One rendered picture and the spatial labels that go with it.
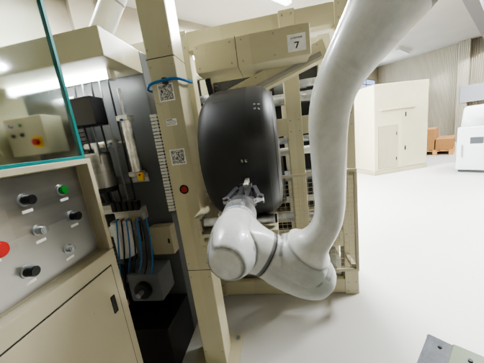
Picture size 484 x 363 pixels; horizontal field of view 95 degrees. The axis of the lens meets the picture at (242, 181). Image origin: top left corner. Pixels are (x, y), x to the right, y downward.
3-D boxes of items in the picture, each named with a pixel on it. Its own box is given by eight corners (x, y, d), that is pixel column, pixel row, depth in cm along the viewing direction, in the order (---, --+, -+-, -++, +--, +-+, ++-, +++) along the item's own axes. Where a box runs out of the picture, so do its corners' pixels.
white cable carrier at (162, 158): (168, 211, 113) (149, 114, 104) (173, 208, 118) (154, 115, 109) (176, 210, 112) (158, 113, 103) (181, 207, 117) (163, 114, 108)
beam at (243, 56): (196, 74, 121) (191, 44, 118) (209, 84, 145) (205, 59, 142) (312, 53, 111) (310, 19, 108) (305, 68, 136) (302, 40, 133)
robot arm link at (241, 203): (216, 208, 54) (221, 198, 60) (222, 240, 57) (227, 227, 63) (253, 205, 53) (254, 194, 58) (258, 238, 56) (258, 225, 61)
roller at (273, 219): (201, 228, 102) (200, 219, 103) (204, 227, 107) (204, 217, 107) (277, 223, 97) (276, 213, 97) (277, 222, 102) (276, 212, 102)
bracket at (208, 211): (195, 238, 100) (191, 218, 98) (216, 209, 139) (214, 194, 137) (202, 238, 100) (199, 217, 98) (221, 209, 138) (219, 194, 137)
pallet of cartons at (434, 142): (459, 148, 716) (461, 124, 700) (453, 155, 635) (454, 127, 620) (423, 150, 787) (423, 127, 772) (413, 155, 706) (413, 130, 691)
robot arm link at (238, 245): (209, 230, 56) (255, 253, 57) (189, 275, 42) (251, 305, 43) (228, 196, 52) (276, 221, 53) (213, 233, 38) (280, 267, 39)
